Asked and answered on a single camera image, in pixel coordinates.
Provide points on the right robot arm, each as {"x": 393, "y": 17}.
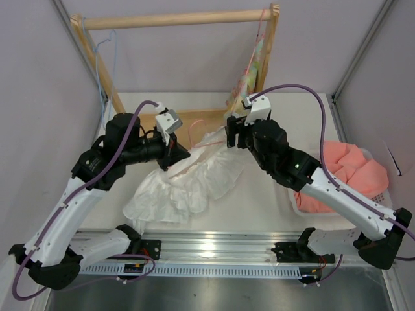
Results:
{"x": 378, "y": 230}

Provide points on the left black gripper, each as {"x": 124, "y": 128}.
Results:
{"x": 172, "y": 153}

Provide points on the pink cloth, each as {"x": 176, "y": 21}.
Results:
{"x": 353, "y": 175}

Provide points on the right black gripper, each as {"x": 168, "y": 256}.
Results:
{"x": 232, "y": 129}

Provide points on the aluminium mounting rail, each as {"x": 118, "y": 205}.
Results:
{"x": 218, "y": 247}

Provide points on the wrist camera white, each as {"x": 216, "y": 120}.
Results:
{"x": 258, "y": 109}
{"x": 167, "y": 122}

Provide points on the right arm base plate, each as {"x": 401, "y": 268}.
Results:
{"x": 296, "y": 252}

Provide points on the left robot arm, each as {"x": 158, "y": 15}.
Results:
{"x": 52, "y": 259}

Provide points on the pink wire hanger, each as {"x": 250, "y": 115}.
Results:
{"x": 246, "y": 84}
{"x": 191, "y": 133}

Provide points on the white plastic basket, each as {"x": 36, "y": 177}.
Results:
{"x": 379, "y": 197}

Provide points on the white pleated skirt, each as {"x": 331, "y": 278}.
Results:
{"x": 187, "y": 187}

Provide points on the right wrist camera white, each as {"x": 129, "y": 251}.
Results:
{"x": 258, "y": 109}

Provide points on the colourful floral patterned garment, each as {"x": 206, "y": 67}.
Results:
{"x": 236, "y": 109}

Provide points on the perforated cable duct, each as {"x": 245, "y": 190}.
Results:
{"x": 194, "y": 270}

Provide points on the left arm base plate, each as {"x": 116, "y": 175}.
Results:
{"x": 150, "y": 248}

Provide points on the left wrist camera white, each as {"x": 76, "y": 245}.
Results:
{"x": 167, "y": 122}

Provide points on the blue wire hanger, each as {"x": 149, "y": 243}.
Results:
{"x": 105, "y": 81}

